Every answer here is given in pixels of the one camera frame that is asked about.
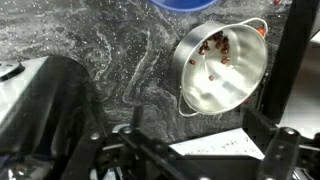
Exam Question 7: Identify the blue plastic cup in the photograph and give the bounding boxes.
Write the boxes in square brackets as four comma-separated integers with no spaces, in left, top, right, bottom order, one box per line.
[146,0,221,14]

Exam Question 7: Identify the silver pot with loop handles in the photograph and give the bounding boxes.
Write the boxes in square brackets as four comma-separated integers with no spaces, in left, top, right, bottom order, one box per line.
[172,17,270,118]

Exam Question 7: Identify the white paper sheet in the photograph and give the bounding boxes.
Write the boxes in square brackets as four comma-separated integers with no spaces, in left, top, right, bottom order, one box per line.
[169,128,266,161]

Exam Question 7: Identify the red beans pile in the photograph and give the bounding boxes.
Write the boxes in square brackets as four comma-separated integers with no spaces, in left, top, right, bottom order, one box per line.
[188,30,233,83]

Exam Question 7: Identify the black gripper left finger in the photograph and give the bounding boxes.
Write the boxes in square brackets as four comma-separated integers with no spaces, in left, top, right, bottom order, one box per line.
[61,105,208,180]

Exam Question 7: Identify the steel black toaster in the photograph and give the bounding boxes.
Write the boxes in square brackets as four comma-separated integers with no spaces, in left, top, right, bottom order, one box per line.
[0,54,101,158]

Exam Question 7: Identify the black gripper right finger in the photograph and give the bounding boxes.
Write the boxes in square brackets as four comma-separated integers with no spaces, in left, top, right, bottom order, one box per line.
[241,106,320,180]

